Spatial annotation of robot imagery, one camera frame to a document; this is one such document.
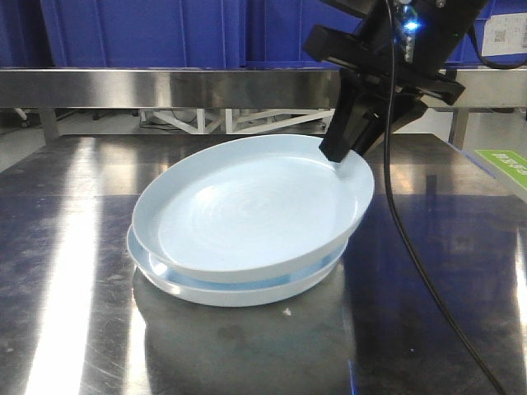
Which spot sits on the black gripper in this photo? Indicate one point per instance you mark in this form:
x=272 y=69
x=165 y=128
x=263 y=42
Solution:
x=407 y=40

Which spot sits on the light blue plate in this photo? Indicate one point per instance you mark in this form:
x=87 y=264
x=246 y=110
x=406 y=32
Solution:
x=252 y=208
x=246 y=294

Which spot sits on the right steel shelf leg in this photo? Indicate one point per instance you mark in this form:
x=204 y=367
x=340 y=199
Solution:
x=458 y=127

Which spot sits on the steel shelf leg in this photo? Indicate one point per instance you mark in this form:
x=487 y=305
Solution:
x=458 y=127
x=49 y=123

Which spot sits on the left steel shelf leg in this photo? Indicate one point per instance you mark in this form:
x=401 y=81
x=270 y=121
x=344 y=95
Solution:
x=49 y=123

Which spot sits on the right blue plastic crate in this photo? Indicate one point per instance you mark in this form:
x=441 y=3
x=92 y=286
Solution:
x=465 y=55

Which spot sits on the blue plastic crate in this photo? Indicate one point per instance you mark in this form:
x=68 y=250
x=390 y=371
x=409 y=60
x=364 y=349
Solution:
x=209 y=34
x=277 y=30
x=465 y=55

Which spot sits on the white paper label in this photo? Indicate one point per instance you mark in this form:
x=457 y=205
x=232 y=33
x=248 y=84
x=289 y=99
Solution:
x=504 y=34

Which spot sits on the green floor sign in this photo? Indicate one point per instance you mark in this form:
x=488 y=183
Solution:
x=508 y=162

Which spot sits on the middle blue plastic crate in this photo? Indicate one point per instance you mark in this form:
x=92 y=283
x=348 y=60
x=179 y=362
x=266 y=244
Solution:
x=277 y=30

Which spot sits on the left blue plastic crate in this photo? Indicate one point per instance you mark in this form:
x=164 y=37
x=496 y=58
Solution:
x=209 y=34

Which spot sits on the white metal frame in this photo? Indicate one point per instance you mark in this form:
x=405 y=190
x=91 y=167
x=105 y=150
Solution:
x=230 y=121

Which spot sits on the stainless steel shelf rail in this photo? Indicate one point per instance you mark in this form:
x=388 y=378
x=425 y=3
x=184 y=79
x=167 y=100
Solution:
x=169 y=88

